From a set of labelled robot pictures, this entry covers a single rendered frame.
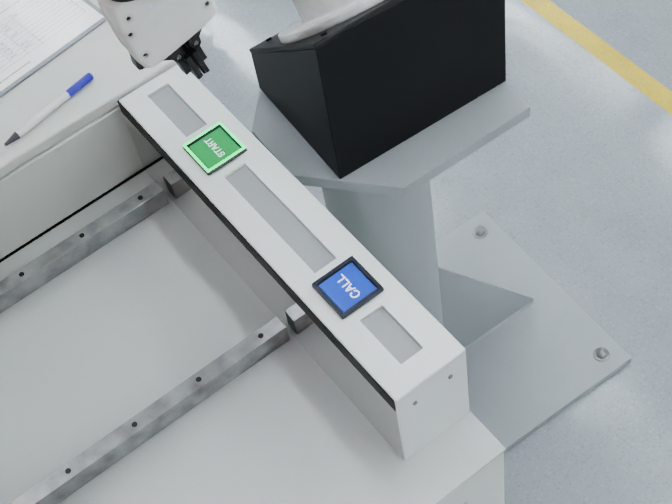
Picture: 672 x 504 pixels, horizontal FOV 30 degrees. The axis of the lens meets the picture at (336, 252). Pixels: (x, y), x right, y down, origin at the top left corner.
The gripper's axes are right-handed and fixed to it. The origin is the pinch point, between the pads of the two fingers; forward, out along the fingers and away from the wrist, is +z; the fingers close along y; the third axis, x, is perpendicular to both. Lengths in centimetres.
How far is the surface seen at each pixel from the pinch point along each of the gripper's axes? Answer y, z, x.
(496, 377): 14, 115, -5
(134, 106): -7.2, 14.3, 12.6
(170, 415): -27.6, 22.5, -18.9
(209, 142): -3.5, 14.6, 1.1
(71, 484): -40.6, 19.6, -18.9
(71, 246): -24.4, 21.9, 8.5
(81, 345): -31.0, 23.6, -2.8
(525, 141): 55, 126, 34
